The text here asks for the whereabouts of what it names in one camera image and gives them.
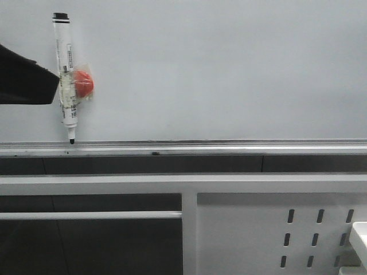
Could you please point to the white whiteboard marker black tip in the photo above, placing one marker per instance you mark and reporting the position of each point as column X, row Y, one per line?
column 65, row 66

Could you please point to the lower white plastic tray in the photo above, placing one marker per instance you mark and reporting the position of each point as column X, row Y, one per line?
column 352, row 270

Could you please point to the red round magnet taped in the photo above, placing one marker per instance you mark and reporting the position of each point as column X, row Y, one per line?
column 83, row 81

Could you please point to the white metal stand frame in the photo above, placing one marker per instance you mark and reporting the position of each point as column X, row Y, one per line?
column 189, row 186

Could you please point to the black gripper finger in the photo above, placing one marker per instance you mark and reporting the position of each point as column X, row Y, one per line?
column 24, row 82

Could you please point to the white perforated pegboard panel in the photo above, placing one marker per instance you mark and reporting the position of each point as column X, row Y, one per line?
column 277, row 233

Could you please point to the white plastic tray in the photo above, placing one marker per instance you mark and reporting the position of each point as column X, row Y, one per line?
column 357, row 239
column 352, row 270

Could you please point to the large white whiteboard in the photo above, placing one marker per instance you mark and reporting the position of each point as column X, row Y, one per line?
column 253, row 77

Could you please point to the upper white plastic tray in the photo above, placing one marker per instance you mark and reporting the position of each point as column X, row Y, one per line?
column 357, row 239

